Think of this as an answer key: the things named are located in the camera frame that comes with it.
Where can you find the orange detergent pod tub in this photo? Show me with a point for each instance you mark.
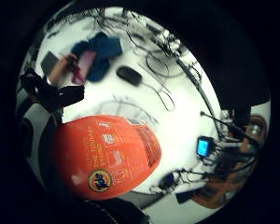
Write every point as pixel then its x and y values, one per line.
pixel 121 155

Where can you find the pink cloth pouch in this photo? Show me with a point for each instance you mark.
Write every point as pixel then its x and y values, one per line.
pixel 84 65

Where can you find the clear plastic container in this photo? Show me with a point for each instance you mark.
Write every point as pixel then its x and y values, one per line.
pixel 127 107

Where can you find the brown wooden chair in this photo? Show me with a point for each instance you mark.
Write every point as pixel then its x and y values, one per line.
pixel 221 189

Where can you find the small device with blue screen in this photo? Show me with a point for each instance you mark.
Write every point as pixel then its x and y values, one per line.
pixel 204 146

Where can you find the black stand rod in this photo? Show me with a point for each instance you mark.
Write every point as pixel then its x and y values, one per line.
pixel 202 91

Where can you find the blue cloth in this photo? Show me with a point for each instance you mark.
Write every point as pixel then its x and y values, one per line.
pixel 104 49

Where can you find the grey flat card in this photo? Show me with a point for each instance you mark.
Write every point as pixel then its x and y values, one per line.
pixel 49 62

